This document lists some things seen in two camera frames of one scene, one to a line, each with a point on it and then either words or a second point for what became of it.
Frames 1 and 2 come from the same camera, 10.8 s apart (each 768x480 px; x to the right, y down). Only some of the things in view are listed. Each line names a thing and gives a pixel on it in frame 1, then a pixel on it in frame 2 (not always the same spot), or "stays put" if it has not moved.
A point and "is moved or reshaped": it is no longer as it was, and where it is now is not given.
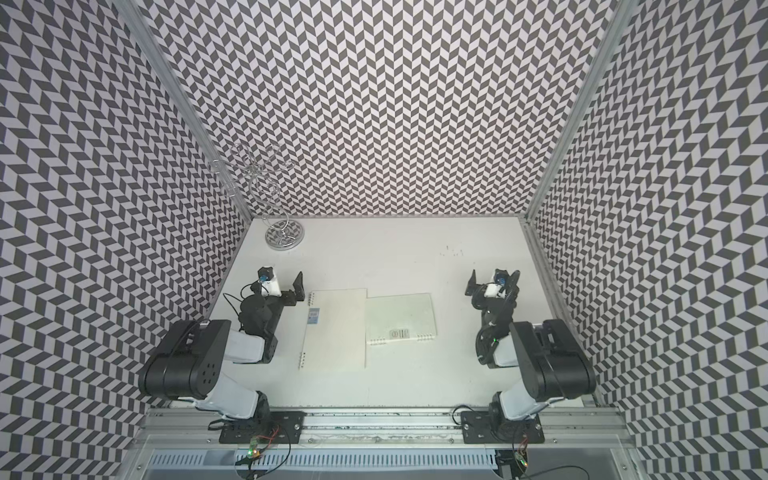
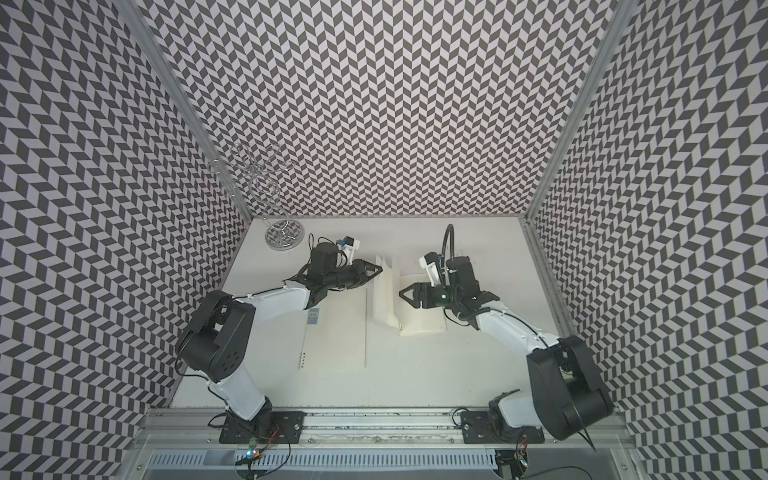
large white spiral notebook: x=334 y=335 stays put
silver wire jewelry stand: x=261 y=165 stays put
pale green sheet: x=400 y=318 is moved or reshaped
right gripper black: x=478 y=293 to x=417 y=290
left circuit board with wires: x=257 y=446 stays put
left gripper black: x=291 y=300 to x=361 y=268
